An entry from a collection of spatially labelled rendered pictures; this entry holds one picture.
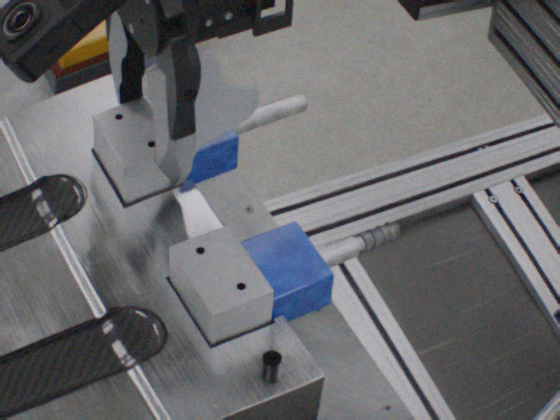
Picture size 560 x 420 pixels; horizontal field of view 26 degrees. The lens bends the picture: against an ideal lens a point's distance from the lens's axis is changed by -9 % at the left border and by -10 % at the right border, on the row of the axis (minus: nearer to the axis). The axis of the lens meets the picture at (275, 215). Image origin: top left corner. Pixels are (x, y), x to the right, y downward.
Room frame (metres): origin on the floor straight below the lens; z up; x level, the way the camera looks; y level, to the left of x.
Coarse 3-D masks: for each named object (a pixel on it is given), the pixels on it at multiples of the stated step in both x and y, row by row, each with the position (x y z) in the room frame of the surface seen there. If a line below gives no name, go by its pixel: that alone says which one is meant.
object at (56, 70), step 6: (102, 54) 0.69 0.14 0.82; (108, 54) 0.69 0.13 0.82; (90, 60) 0.69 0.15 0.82; (96, 60) 0.69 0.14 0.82; (102, 60) 0.69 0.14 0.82; (54, 66) 0.68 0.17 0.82; (72, 66) 0.68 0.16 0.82; (78, 66) 0.68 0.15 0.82; (84, 66) 0.68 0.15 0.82; (54, 72) 0.67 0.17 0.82; (60, 72) 0.67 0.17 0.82; (66, 72) 0.67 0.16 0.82; (72, 72) 0.67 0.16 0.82
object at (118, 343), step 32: (32, 192) 0.50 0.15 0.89; (64, 192) 0.50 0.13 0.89; (0, 224) 0.47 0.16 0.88; (32, 224) 0.47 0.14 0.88; (96, 320) 0.41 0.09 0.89; (128, 320) 0.41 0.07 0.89; (160, 320) 0.41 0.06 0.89; (32, 352) 0.38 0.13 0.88; (64, 352) 0.39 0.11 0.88; (96, 352) 0.39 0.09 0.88; (128, 352) 0.39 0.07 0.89; (0, 384) 0.36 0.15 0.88; (32, 384) 0.36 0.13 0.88; (64, 384) 0.36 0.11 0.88; (0, 416) 0.33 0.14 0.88
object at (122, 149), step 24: (144, 96) 0.55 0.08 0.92; (288, 96) 0.58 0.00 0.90; (96, 120) 0.53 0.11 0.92; (120, 120) 0.53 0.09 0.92; (144, 120) 0.53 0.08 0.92; (264, 120) 0.56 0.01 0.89; (96, 144) 0.53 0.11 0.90; (120, 144) 0.51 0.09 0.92; (144, 144) 0.51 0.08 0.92; (216, 144) 0.53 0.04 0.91; (120, 168) 0.49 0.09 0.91; (144, 168) 0.50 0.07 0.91; (192, 168) 0.52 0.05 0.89; (216, 168) 0.53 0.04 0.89; (120, 192) 0.50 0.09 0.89; (144, 192) 0.50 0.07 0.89
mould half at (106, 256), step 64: (0, 128) 0.55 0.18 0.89; (64, 128) 0.55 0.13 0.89; (0, 192) 0.49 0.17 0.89; (192, 192) 0.50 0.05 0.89; (0, 256) 0.44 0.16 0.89; (64, 256) 0.45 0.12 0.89; (128, 256) 0.45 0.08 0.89; (0, 320) 0.40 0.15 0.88; (64, 320) 0.40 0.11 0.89; (128, 384) 0.37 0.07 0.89; (192, 384) 0.37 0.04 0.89; (256, 384) 0.37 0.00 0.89; (320, 384) 0.38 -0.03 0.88
